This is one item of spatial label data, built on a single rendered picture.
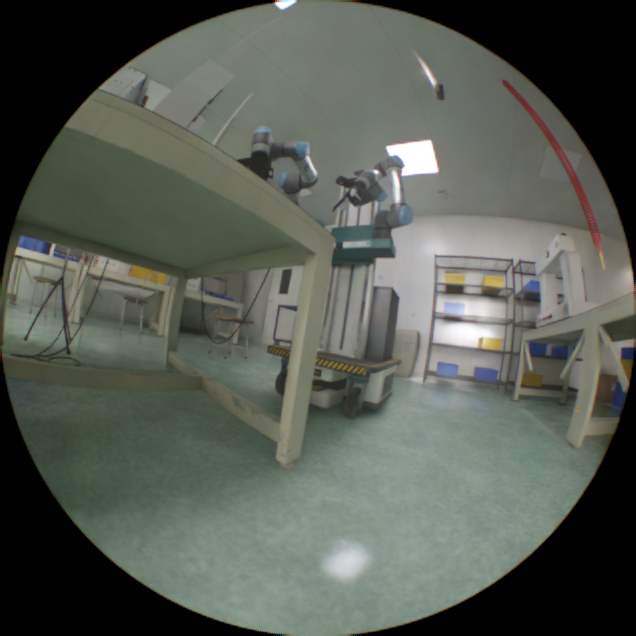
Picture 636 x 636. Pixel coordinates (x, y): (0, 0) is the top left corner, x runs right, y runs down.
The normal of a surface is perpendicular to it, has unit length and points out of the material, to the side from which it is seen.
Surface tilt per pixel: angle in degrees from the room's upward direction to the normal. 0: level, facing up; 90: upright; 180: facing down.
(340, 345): 90
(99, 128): 90
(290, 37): 180
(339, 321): 90
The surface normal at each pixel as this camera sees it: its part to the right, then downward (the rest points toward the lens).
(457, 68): -0.15, 0.99
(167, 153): 0.82, 0.09
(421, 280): -0.55, -0.15
